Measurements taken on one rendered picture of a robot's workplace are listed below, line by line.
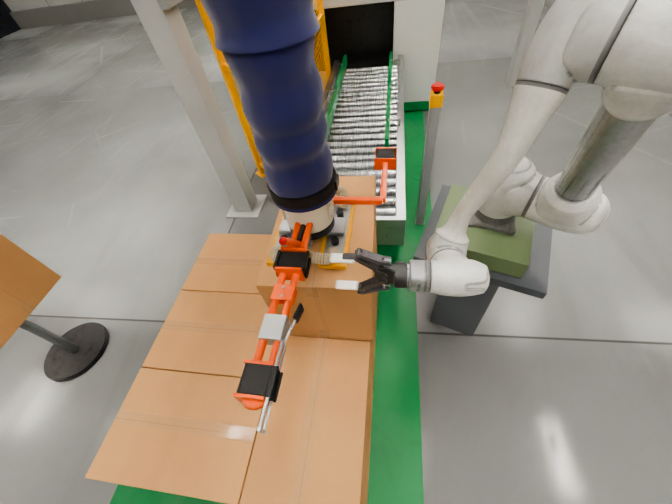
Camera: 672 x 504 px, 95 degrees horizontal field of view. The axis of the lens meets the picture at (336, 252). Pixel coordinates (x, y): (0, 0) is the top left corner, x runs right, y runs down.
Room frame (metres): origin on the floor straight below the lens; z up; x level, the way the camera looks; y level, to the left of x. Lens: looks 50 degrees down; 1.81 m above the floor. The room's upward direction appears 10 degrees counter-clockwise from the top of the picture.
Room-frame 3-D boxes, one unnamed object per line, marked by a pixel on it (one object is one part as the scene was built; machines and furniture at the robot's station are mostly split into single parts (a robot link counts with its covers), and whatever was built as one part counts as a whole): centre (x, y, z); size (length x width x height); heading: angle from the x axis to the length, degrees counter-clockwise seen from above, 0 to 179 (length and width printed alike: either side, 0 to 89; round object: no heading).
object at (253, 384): (0.26, 0.24, 1.08); 0.08 x 0.07 x 0.05; 164
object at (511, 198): (0.83, -0.67, 1.01); 0.18 x 0.16 x 0.22; 43
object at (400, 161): (2.27, -0.69, 0.50); 2.31 x 0.05 x 0.19; 165
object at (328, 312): (0.87, 0.03, 0.75); 0.60 x 0.40 x 0.40; 166
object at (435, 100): (1.65, -0.70, 0.50); 0.07 x 0.07 x 1.00; 75
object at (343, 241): (0.80, -0.02, 0.97); 0.34 x 0.10 x 0.05; 164
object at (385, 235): (1.23, -0.06, 0.47); 0.70 x 0.03 x 0.15; 75
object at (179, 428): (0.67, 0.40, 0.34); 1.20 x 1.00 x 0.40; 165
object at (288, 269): (0.59, 0.14, 1.08); 0.10 x 0.08 x 0.06; 74
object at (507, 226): (0.86, -0.68, 0.87); 0.22 x 0.18 x 0.06; 149
